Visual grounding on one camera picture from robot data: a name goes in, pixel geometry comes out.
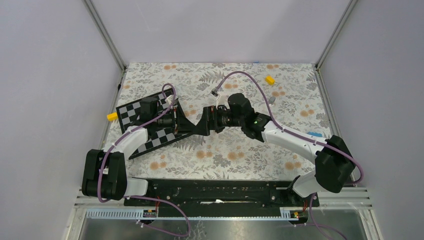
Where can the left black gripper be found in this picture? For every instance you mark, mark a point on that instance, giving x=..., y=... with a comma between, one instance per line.
x=182, y=125

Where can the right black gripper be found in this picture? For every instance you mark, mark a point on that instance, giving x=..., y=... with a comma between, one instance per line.
x=203, y=127

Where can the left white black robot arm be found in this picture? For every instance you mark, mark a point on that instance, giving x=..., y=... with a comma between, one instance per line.
x=105, y=174

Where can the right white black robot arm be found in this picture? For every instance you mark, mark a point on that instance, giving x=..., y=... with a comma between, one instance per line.
x=331, y=157

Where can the black white checkerboard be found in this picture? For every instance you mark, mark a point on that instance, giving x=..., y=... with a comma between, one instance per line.
x=169, y=129

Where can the yellow block left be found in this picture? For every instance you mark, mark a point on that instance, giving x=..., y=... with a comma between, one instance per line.
x=112, y=116

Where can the yellow block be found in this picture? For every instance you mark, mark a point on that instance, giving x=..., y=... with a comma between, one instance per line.
x=112, y=116
x=270, y=80

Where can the small grey block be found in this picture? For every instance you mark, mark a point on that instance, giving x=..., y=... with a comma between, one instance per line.
x=272, y=100

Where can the yellow block right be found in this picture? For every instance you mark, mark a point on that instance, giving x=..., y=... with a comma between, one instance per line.
x=270, y=80

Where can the floral table mat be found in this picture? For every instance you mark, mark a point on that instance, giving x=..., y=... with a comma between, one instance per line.
x=230, y=154

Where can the blue block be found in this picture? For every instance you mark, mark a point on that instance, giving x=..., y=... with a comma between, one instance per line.
x=316, y=134

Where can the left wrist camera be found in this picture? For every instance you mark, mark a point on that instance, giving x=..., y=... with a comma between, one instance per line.
x=171, y=100

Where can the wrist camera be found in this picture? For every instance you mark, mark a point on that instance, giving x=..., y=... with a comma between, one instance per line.
x=171, y=100
x=220, y=99

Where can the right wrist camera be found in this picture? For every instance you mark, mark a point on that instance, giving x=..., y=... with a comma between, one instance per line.
x=220, y=99

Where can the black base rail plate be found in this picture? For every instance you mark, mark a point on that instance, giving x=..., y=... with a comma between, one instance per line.
x=221, y=198

